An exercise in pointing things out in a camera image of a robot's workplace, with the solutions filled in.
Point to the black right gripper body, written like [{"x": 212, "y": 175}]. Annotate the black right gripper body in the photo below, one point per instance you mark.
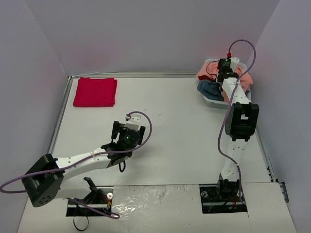
[{"x": 223, "y": 64}]

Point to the white plastic laundry basket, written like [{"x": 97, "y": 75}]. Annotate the white plastic laundry basket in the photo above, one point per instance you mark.
[{"x": 221, "y": 104}]

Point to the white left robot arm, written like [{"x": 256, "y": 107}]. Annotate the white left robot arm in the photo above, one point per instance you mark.
[{"x": 48, "y": 178}]

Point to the folded red t-shirt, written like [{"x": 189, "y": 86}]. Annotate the folded red t-shirt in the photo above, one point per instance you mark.
[{"x": 95, "y": 92}]

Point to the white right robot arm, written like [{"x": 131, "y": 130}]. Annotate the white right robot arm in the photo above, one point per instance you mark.
[{"x": 239, "y": 124}]

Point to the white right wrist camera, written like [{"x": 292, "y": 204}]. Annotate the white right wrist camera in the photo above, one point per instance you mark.
[{"x": 234, "y": 61}]

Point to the salmon pink t-shirt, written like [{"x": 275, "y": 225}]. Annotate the salmon pink t-shirt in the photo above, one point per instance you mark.
[{"x": 212, "y": 71}]

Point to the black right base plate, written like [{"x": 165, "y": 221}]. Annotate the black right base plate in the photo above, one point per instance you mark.
[{"x": 215, "y": 202}]

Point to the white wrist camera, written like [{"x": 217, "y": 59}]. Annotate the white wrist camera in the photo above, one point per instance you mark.
[
  {"x": 132, "y": 122},
  {"x": 234, "y": 61}
]

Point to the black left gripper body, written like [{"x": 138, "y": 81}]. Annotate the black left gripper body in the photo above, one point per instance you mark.
[{"x": 115, "y": 128}]

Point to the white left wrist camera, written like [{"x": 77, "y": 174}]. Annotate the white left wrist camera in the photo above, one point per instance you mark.
[{"x": 132, "y": 122}]

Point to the blue-grey t-shirt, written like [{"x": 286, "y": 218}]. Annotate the blue-grey t-shirt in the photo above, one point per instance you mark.
[{"x": 210, "y": 90}]

